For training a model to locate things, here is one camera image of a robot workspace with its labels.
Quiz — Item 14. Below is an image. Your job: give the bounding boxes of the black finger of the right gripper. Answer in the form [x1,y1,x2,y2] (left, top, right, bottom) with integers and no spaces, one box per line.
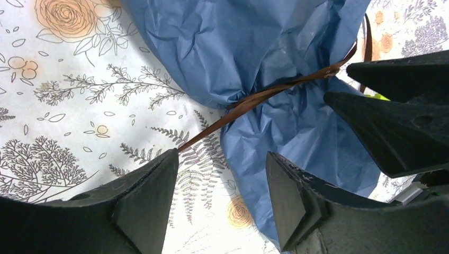
[324,92,448,178]

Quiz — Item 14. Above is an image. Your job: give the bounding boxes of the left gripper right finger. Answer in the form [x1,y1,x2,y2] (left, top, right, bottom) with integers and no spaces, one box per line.
[266,152,448,253]

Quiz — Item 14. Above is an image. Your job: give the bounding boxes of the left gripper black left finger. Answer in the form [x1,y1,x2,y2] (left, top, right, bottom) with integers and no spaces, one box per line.
[1,149,178,253]

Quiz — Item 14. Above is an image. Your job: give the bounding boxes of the brown ribbon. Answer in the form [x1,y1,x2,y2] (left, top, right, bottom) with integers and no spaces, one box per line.
[177,14,373,153]

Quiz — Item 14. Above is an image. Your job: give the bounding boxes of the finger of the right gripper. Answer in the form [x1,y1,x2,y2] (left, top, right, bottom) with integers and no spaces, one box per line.
[346,50,448,103]

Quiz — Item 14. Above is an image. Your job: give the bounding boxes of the blue wrapping paper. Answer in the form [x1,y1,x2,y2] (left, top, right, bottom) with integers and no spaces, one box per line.
[122,1,380,246]

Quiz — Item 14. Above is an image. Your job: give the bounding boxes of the colourful toy brick block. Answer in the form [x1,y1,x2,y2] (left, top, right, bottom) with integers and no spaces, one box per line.
[365,93,390,101]

